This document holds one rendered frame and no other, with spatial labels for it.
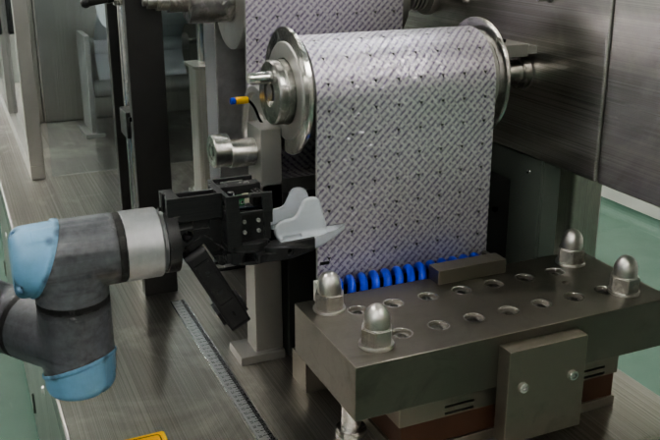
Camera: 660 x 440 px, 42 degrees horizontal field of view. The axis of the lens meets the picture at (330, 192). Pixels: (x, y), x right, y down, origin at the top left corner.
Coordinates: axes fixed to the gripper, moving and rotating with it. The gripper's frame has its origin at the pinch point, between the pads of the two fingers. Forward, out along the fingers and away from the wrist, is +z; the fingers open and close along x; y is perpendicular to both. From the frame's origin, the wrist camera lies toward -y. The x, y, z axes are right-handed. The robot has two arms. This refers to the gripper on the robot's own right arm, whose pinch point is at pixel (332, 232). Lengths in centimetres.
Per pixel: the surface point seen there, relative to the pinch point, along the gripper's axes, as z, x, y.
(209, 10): -5.6, 28.1, 23.1
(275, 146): -4.3, 7.0, 9.1
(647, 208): 263, 213, -101
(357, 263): 3.1, -0.3, -4.4
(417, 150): 11.0, -0.2, 8.7
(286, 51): -3.5, 5.1, 20.6
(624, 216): 261, 226, -109
